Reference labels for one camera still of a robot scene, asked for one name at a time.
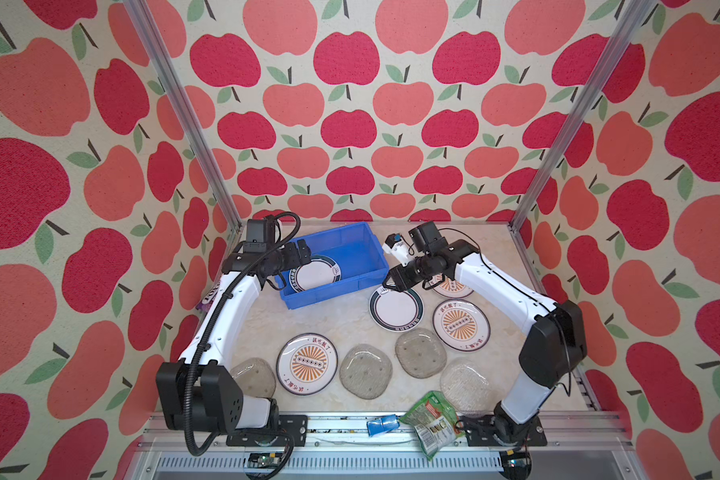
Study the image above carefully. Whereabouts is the green snack packet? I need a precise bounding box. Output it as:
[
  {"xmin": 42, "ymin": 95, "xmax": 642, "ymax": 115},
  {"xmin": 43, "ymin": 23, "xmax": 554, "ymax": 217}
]
[{"xmin": 399, "ymin": 390, "xmax": 465, "ymax": 460}]

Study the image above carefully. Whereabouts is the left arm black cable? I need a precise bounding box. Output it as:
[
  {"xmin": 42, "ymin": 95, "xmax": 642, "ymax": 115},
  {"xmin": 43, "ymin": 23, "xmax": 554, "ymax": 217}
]
[{"xmin": 182, "ymin": 211, "xmax": 303, "ymax": 480}]

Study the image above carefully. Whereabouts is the right clear textured glass plate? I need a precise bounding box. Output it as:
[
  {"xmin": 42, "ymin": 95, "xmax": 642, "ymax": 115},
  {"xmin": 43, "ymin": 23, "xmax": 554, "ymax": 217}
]
[{"xmin": 440, "ymin": 359, "xmax": 497, "ymax": 417}]

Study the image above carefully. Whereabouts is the right aluminium frame post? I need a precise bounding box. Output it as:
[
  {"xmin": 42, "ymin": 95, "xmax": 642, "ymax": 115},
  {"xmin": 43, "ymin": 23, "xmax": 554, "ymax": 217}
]
[{"xmin": 509, "ymin": 0, "xmax": 658, "ymax": 236}]

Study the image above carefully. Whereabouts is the blue plastic bin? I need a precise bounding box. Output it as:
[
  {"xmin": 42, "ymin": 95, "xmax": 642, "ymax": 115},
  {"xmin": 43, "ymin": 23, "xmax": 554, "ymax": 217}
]
[{"xmin": 278, "ymin": 222, "xmax": 389, "ymax": 310}]

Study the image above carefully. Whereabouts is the orange sunburst plate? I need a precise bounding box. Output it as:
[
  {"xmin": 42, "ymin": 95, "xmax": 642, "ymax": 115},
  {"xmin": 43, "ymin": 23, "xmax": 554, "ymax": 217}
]
[
  {"xmin": 432, "ymin": 299, "xmax": 491, "ymax": 352},
  {"xmin": 276, "ymin": 333, "xmax": 339, "ymax": 396},
  {"xmin": 427, "ymin": 274, "xmax": 473, "ymax": 299}
]

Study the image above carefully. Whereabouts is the left orange sunburst plate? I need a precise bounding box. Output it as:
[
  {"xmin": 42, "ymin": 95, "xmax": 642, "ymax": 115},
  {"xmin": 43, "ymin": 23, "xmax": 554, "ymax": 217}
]
[{"xmin": 276, "ymin": 333, "xmax": 339, "ymax": 396}]

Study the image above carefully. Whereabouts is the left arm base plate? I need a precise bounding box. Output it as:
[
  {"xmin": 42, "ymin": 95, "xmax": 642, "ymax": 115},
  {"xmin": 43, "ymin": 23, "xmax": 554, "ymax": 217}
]
[{"xmin": 226, "ymin": 415, "xmax": 309, "ymax": 448}]

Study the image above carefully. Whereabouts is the aluminium front rail base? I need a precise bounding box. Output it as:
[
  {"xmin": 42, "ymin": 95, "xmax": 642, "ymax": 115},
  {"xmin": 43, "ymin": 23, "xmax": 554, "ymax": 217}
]
[{"xmin": 118, "ymin": 411, "xmax": 647, "ymax": 479}]

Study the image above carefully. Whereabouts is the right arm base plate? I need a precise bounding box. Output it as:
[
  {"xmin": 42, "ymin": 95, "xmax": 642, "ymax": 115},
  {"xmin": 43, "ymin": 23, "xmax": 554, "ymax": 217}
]
[{"xmin": 457, "ymin": 415, "xmax": 548, "ymax": 449}]

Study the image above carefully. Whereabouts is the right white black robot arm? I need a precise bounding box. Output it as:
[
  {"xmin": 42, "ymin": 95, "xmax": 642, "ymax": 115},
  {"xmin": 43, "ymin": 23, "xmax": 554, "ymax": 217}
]
[{"xmin": 383, "ymin": 233, "xmax": 587, "ymax": 446}]

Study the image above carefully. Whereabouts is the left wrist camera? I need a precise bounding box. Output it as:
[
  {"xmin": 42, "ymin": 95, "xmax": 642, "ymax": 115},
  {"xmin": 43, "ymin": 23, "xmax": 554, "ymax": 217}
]
[{"xmin": 242, "ymin": 215, "xmax": 279, "ymax": 254}]

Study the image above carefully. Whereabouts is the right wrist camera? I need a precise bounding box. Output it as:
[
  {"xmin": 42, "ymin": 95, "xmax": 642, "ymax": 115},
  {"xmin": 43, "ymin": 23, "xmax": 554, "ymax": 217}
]
[{"xmin": 382, "ymin": 221, "xmax": 448, "ymax": 266}]

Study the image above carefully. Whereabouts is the near right orange sunburst plate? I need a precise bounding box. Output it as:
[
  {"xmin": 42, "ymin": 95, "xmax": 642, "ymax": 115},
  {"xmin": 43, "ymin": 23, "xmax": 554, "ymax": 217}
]
[{"xmin": 432, "ymin": 299, "xmax": 491, "ymax": 352}]

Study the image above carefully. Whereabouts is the far right orange sunburst plate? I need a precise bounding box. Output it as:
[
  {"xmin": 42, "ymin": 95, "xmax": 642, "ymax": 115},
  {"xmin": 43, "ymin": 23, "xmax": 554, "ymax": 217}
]
[{"xmin": 427, "ymin": 274, "xmax": 473, "ymax": 299}]

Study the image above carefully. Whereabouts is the small blue packet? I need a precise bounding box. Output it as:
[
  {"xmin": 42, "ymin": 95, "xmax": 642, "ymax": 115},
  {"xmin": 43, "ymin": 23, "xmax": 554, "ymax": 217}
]
[{"xmin": 366, "ymin": 414, "xmax": 400, "ymax": 437}]

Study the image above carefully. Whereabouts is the purple cherry snack bag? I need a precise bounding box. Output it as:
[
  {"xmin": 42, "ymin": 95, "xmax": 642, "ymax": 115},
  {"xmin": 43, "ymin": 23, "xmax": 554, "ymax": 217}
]
[{"xmin": 195, "ymin": 282, "xmax": 220, "ymax": 313}]

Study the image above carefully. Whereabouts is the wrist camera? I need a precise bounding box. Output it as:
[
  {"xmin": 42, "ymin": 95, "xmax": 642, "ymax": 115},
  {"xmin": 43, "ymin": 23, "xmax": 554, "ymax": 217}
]
[
  {"xmin": 382, "ymin": 221, "xmax": 448, "ymax": 266},
  {"xmin": 242, "ymin": 215, "xmax": 279, "ymax": 254}
]

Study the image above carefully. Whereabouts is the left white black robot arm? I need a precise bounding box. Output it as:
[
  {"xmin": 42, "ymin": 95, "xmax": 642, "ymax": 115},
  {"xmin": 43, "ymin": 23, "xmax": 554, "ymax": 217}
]
[{"xmin": 156, "ymin": 240, "xmax": 311, "ymax": 454}]

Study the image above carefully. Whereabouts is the aluminium frame post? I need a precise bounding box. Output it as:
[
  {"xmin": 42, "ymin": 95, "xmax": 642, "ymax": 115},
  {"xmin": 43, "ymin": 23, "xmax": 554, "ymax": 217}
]
[
  {"xmin": 124, "ymin": 0, "xmax": 243, "ymax": 234},
  {"xmin": 509, "ymin": 0, "xmax": 658, "ymax": 236}
]

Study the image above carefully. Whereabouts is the green rimmed white plate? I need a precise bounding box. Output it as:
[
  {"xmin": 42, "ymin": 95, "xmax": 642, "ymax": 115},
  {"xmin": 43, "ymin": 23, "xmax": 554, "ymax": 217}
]
[
  {"xmin": 369, "ymin": 286, "xmax": 424, "ymax": 332},
  {"xmin": 288, "ymin": 255, "xmax": 342, "ymax": 292}
]

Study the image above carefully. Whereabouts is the left aluminium frame post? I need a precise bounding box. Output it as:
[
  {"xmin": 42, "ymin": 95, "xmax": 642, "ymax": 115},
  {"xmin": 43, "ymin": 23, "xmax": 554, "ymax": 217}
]
[{"xmin": 124, "ymin": 0, "xmax": 243, "ymax": 234}]

